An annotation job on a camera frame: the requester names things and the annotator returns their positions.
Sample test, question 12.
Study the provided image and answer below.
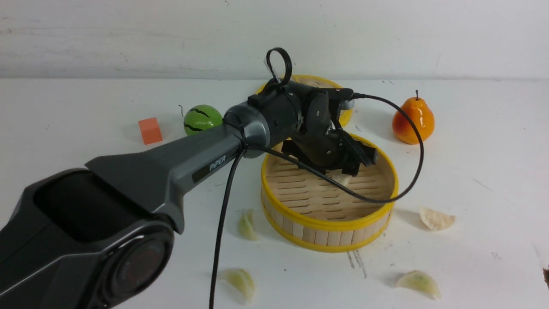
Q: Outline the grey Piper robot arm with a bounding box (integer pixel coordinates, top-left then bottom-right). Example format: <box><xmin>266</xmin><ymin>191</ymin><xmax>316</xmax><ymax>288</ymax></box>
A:
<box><xmin>0</xmin><ymin>82</ymin><xmax>378</xmax><ymax>309</ymax></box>

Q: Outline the woven bamboo steamer lid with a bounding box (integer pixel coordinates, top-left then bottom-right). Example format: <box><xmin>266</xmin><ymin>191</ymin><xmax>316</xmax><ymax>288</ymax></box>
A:
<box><xmin>246</xmin><ymin>75</ymin><xmax>353</xmax><ymax>127</ymax></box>

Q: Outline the orange toy pear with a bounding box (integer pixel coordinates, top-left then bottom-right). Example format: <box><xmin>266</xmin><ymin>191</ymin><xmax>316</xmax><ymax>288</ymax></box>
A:
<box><xmin>392</xmin><ymin>90</ymin><xmax>435</xmax><ymax>145</ymax></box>

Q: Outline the dark right gripper tip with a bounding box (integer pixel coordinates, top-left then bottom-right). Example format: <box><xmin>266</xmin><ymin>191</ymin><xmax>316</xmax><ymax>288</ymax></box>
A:
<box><xmin>543</xmin><ymin>267</ymin><xmax>549</xmax><ymax>288</ymax></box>

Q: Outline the green toy watermelon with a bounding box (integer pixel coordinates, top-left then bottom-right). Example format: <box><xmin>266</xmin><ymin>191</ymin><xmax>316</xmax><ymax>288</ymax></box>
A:
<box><xmin>179</xmin><ymin>104</ymin><xmax>223</xmax><ymax>136</ymax></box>

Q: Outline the bamboo steamer tray yellow rim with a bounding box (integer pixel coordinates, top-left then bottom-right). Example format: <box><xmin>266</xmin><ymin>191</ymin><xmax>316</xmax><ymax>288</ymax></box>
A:
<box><xmin>261</xmin><ymin>154</ymin><xmax>394</xmax><ymax>253</ymax></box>

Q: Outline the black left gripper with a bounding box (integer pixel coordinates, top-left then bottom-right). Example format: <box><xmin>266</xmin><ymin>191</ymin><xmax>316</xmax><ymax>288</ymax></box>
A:
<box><xmin>281</xmin><ymin>91</ymin><xmax>378</xmax><ymax>177</ymax></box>

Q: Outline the orange foam cube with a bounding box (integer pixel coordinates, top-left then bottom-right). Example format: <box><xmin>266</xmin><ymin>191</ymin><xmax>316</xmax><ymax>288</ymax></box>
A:
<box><xmin>138</xmin><ymin>118</ymin><xmax>163</xmax><ymax>145</ymax></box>

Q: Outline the pale green dumpling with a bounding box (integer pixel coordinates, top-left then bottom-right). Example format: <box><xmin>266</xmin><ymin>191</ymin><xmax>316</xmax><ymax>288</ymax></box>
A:
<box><xmin>220</xmin><ymin>268</ymin><xmax>256</xmax><ymax>304</ymax></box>
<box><xmin>238</xmin><ymin>209</ymin><xmax>259</xmax><ymax>241</ymax></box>
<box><xmin>395</xmin><ymin>270</ymin><xmax>442</xmax><ymax>300</ymax></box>

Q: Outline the white dumpling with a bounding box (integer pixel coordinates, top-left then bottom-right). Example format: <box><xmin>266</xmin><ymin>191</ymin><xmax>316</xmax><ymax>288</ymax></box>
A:
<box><xmin>418</xmin><ymin>206</ymin><xmax>456</xmax><ymax>231</ymax></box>
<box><xmin>329</xmin><ymin>170</ymin><xmax>353</xmax><ymax>187</ymax></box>

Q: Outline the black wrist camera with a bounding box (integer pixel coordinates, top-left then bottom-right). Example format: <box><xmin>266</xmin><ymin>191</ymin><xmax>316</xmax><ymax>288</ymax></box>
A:
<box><xmin>326</xmin><ymin>88</ymin><xmax>355</xmax><ymax>112</ymax></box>

